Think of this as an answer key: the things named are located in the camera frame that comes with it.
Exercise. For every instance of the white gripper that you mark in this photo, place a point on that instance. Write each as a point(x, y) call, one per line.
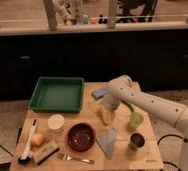
point(111, 101)

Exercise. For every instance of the yellow banana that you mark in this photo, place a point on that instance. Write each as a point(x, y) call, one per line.
point(106, 116)

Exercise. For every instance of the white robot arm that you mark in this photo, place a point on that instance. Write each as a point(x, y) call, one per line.
point(173, 113)

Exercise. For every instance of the green plastic tray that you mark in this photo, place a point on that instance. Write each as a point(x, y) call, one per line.
point(57, 94)

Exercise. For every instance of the green cucumber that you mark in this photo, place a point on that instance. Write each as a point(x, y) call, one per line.
point(129, 106)

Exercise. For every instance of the blue sponge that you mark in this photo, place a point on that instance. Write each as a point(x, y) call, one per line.
point(99, 93)

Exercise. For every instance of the light green cup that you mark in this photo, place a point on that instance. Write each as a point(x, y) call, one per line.
point(136, 120)

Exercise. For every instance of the blue folded cloth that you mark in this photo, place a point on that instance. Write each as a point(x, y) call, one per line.
point(106, 142)

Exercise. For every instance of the dark metal cup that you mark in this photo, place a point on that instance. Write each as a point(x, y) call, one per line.
point(136, 141)

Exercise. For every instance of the dark red bowl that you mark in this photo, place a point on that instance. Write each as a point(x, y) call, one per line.
point(81, 137)

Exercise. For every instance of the white plastic cup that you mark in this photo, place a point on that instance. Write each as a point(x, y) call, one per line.
point(56, 122)

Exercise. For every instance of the silver fork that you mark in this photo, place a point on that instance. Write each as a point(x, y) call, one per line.
point(67, 157)

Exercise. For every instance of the orange fruit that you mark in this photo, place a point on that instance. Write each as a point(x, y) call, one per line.
point(37, 140)

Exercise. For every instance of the wooden block eraser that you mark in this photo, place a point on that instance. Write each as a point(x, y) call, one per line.
point(45, 151)

